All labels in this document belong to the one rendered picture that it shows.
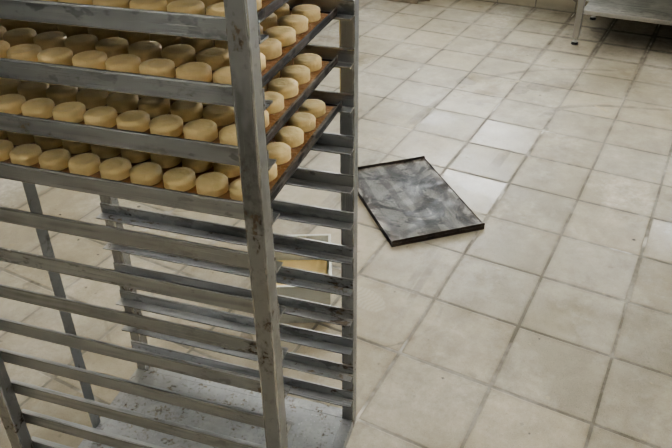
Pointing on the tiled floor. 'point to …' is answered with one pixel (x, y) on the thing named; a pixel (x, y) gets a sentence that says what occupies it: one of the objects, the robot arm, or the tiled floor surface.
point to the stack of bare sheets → (413, 202)
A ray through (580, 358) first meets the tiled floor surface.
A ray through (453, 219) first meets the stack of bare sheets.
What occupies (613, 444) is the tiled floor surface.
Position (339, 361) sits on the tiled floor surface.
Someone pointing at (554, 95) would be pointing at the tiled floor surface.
